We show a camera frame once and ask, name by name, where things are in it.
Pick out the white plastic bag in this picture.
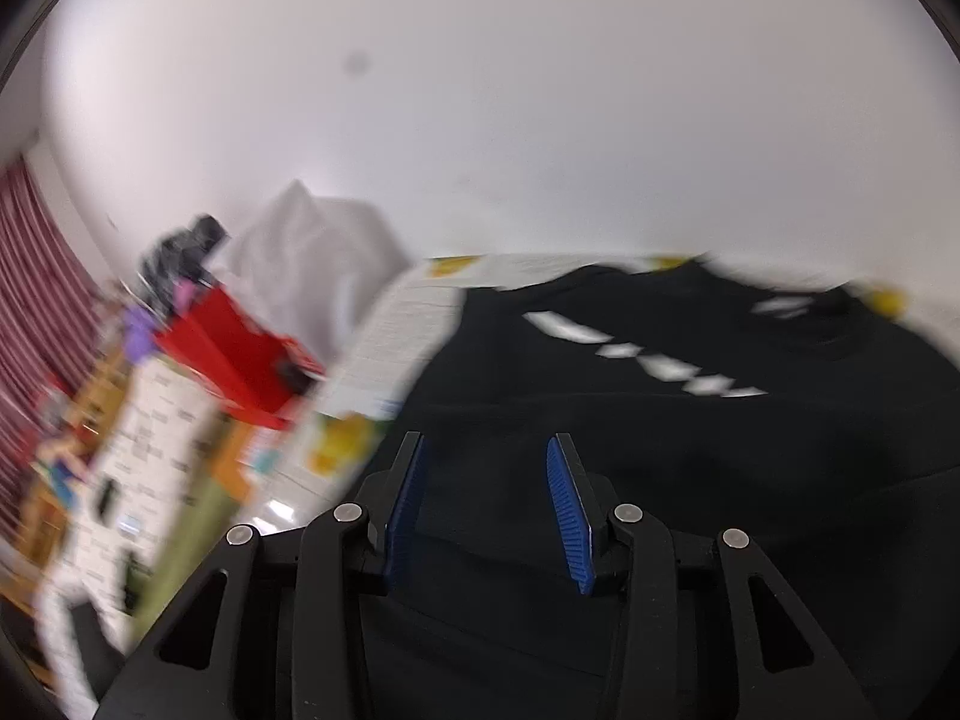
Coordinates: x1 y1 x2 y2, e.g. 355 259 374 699
223 180 415 365

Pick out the purple plastic item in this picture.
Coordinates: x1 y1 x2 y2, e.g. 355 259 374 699
122 279 197 362

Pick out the olive green cloth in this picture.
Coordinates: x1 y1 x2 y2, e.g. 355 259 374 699
124 420 252 653

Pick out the fruit print tablecloth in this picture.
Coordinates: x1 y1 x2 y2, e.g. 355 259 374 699
247 251 908 533

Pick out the red box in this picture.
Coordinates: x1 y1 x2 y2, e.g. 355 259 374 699
150 283 327 432

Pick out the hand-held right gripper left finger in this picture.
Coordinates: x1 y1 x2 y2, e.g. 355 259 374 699
94 431 430 720

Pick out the red striped curtain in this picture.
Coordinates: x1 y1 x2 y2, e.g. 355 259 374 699
0 156 115 541

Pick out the dark cloth bundle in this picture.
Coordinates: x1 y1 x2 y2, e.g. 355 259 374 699
139 215 230 308

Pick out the black sweatshirt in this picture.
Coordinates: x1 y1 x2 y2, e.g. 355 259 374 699
360 259 960 720

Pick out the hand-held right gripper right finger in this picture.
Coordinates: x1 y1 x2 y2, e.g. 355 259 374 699
546 433 880 720

